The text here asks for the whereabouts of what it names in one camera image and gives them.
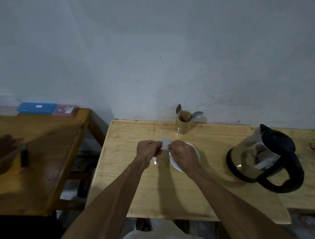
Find person's left hand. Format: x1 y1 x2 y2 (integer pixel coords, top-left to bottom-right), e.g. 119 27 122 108
136 140 163 170

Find person's right hand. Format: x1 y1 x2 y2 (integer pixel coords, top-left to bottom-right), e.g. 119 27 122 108
168 140 201 173

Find small white paper packet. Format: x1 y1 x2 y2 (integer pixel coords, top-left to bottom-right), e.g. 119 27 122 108
158 138 173 151

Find person's right forearm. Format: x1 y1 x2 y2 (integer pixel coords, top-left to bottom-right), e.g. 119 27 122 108
185 167 294 239

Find person's left forearm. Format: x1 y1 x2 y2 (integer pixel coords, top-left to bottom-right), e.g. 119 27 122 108
61 160 148 239

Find white saucer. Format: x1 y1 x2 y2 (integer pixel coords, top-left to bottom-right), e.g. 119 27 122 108
169 142 200 173

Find amber glass cup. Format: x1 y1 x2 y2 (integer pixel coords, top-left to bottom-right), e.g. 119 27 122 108
175 110 192 134

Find person's left foot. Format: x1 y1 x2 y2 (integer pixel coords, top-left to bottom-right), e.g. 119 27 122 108
136 218 151 232

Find person's foot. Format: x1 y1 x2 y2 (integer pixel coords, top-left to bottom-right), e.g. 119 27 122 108
136 218 151 232
174 220 190 234

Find person's right foot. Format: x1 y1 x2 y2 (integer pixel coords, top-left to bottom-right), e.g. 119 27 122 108
174 220 190 234

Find black object under table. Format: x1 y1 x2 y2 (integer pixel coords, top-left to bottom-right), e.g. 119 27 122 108
77 180 90 198

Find person's white shorts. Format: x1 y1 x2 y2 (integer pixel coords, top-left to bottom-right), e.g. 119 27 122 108
123 219 205 239

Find black and steel electric kettle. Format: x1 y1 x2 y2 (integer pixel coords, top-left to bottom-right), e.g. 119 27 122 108
226 124 305 194

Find pink plastic box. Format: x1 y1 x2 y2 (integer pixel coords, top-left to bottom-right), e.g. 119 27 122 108
51 104 80 118

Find wooden side table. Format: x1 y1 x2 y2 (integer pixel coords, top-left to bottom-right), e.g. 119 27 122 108
0 108 109 217

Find blue plastic box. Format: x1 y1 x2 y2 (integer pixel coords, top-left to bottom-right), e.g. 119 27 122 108
17 102 57 115

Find small black lighter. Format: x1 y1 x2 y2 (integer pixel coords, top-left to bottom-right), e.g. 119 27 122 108
21 142 28 168

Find translucent white plastic box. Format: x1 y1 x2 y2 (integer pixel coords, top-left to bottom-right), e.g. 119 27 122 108
0 96 22 116

